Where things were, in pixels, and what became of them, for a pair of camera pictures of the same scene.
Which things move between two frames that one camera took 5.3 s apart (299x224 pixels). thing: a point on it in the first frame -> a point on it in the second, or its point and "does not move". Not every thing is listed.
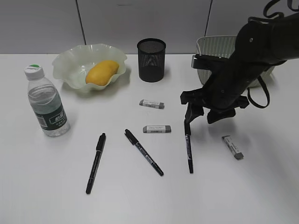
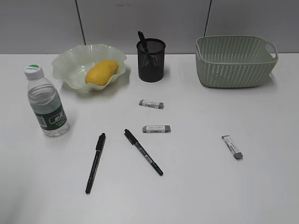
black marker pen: [135, 142] does not move
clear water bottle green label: [47, 102] does not move
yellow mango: [101, 73] does not move
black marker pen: [188, 139] -> [143, 40]
